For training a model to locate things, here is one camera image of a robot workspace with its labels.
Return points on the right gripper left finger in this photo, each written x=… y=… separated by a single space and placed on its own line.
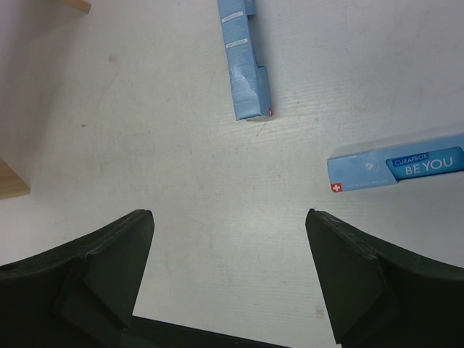
x=81 y=293

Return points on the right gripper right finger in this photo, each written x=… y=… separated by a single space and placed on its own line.
x=378 y=294

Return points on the blue toothpaste box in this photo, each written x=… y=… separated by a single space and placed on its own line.
x=250 y=90
x=390 y=165

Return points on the wooden two-tier shelf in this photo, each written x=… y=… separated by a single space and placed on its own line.
x=31 y=19

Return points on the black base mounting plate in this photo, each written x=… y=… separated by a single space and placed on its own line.
x=144 y=332

